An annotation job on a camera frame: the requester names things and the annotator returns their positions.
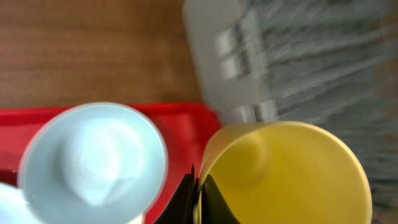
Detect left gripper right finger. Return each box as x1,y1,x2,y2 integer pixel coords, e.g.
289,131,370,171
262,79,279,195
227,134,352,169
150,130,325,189
201,175,240,224

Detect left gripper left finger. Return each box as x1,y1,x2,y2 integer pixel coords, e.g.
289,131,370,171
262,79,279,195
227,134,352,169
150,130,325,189
154,166,196,224

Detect yellow plastic cup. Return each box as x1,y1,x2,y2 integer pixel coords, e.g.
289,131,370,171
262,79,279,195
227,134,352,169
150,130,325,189
195,121,373,224

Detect grey dishwasher rack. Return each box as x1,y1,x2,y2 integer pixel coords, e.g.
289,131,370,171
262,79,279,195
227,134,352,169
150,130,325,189
182,0,397,210

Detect red serving tray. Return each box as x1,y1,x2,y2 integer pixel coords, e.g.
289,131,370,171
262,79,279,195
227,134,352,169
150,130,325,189
1,103,220,223

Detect light blue bowl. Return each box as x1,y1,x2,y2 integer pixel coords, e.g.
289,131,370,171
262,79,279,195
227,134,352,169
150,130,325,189
17,103,168,223

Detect light blue plate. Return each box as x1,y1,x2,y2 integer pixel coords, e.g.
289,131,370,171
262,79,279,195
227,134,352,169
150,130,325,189
1,182,43,224

